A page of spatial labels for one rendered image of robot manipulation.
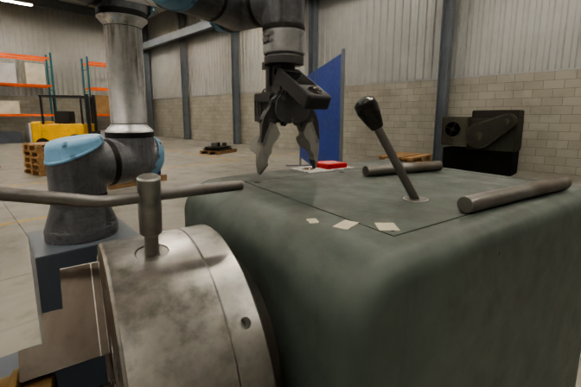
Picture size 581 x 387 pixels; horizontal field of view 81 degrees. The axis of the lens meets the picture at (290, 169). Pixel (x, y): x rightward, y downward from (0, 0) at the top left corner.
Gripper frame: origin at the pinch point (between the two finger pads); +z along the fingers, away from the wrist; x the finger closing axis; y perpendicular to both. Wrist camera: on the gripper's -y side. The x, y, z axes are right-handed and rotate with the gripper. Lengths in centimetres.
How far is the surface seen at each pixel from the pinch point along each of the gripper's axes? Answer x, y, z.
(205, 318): 24.6, -23.0, 8.7
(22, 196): 37.3, -16.5, -3.2
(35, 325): 62, 214, 128
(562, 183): -31.7, -30.9, 1.0
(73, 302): 34.8, -8.2, 11.1
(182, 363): 27.3, -24.9, 10.9
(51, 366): 37.2, -11.5, 15.9
